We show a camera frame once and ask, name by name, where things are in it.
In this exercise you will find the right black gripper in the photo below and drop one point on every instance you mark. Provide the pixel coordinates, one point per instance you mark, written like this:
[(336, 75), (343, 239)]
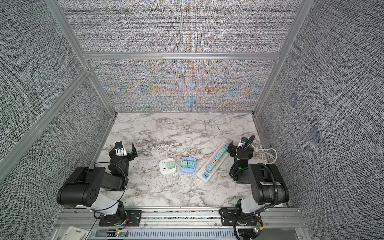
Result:
[(233, 149)]

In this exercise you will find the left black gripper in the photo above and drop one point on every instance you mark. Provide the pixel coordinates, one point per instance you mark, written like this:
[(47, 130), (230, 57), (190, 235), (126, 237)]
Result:
[(130, 156)]

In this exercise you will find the teal plug cube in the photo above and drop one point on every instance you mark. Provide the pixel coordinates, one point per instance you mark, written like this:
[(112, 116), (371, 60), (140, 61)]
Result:
[(209, 168), (218, 156), (225, 147), (191, 164)]

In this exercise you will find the white square power strip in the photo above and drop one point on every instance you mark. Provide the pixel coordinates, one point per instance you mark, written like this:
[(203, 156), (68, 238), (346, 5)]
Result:
[(163, 167)]

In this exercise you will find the long white power strip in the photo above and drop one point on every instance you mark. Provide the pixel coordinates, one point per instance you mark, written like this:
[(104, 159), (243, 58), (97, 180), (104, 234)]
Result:
[(205, 177)]

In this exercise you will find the blue square power strip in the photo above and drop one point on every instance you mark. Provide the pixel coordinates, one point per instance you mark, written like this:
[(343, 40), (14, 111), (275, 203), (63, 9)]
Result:
[(188, 170)]

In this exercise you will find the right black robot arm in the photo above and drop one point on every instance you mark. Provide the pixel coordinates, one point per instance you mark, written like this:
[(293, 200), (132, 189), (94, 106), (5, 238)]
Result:
[(268, 188)]

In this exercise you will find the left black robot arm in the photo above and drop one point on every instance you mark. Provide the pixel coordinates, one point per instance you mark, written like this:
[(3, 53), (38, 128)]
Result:
[(84, 184)]

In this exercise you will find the white label box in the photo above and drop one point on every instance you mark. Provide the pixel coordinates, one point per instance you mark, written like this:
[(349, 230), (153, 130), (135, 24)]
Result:
[(75, 233)]

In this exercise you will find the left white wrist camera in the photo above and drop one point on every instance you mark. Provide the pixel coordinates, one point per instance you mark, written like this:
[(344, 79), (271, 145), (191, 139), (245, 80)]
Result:
[(120, 149)]

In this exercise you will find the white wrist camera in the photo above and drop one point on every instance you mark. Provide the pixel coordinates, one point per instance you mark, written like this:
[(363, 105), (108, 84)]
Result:
[(120, 149), (243, 142)]

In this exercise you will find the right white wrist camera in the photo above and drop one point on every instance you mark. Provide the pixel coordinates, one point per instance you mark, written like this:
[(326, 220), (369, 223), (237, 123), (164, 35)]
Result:
[(243, 142)]

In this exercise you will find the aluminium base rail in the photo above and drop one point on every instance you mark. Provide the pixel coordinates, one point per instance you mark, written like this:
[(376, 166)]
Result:
[(183, 224)]

